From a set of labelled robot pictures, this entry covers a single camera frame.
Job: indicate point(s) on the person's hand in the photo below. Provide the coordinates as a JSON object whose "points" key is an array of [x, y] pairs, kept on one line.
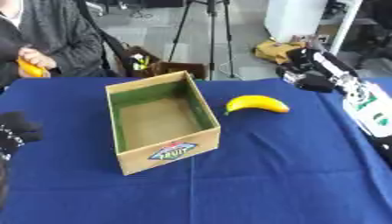
{"points": [[35, 58]]}

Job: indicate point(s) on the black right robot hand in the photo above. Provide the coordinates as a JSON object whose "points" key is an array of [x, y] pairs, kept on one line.
{"points": [[311, 70]]}

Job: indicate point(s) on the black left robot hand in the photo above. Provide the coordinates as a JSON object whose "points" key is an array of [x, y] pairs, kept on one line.
{"points": [[15, 131]]}

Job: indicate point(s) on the yellow toy fruit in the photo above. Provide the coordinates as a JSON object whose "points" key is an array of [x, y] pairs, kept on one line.
{"points": [[29, 70]]}

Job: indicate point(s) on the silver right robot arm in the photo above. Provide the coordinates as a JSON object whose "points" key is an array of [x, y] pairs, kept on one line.
{"points": [[368, 108]]}

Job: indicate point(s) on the tan cardboard box green inside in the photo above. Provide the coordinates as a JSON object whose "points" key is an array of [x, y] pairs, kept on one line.
{"points": [[162, 122]]}

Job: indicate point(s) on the person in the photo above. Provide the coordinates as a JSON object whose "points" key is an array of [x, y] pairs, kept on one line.
{"points": [[48, 38]]}

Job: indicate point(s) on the yellow bag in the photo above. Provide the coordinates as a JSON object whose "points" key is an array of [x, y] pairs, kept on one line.
{"points": [[275, 51]]}

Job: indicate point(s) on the white cabinet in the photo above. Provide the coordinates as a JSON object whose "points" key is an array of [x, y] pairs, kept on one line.
{"points": [[306, 20]]}

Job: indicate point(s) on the yellow toy banana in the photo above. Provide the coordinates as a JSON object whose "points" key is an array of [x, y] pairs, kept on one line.
{"points": [[255, 103]]}

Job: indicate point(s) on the black tripod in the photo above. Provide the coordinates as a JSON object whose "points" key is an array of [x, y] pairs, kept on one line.
{"points": [[210, 35]]}

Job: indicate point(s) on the brown open bag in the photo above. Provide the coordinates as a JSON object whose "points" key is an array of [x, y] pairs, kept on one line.
{"points": [[153, 65]]}

